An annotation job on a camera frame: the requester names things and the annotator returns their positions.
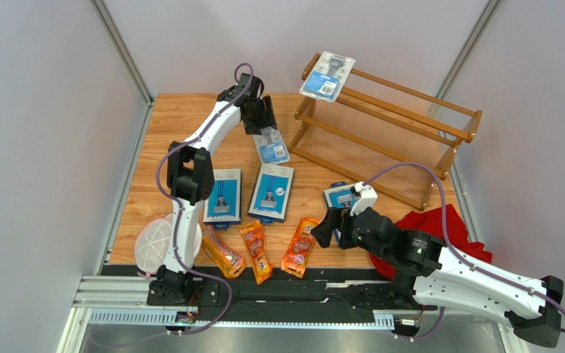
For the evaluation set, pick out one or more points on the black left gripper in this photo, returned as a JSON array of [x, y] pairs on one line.
[[268, 118]]

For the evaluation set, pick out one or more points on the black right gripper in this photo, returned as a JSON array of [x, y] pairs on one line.
[[338, 226]]

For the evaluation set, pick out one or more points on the clear blister razor pack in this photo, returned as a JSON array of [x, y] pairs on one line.
[[325, 76], [270, 146]]

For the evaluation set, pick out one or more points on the orange Bic razor bag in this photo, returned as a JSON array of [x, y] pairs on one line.
[[231, 264], [295, 259], [254, 239]]

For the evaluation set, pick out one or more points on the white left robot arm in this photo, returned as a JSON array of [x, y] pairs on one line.
[[190, 181]]

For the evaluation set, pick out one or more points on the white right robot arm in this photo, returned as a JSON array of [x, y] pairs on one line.
[[429, 273]]

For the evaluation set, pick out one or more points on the wooden two-tier shelf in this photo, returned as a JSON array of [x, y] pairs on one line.
[[375, 123]]

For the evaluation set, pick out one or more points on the blue Harry's razor box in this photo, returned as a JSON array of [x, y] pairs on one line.
[[223, 207], [339, 196], [271, 193]]

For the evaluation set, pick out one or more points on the red cloth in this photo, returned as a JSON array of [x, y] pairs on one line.
[[430, 222]]

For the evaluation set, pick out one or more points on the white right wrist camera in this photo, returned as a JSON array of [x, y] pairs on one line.
[[366, 195]]

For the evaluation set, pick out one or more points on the aluminium slotted rail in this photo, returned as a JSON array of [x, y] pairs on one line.
[[377, 320]]

